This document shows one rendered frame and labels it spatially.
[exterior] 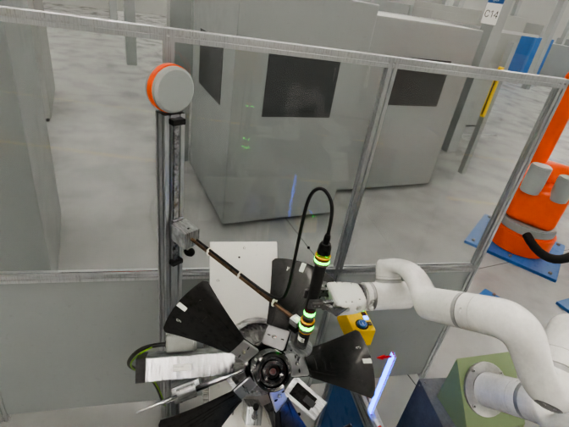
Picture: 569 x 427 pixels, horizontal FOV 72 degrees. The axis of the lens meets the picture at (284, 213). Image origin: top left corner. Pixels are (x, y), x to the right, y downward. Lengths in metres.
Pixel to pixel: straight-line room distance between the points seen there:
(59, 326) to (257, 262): 1.09
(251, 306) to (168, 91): 0.81
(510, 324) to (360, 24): 3.30
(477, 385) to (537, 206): 3.42
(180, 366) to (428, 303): 0.80
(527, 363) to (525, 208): 3.95
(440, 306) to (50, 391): 2.09
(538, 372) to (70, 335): 1.93
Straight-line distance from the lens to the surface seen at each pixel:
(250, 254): 1.53
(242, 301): 1.53
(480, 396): 1.69
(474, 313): 1.03
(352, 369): 1.41
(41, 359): 2.42
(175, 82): 1.40
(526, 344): 1.03
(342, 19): 3.85
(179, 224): 1.58
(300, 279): 1.34
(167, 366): 1.42
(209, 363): 1.42
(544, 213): 4.93
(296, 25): 3.65
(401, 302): 1.25
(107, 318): 2.16
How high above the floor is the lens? 2.23
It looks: 30 degrees down
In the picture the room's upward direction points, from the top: 9 degrees clockwise
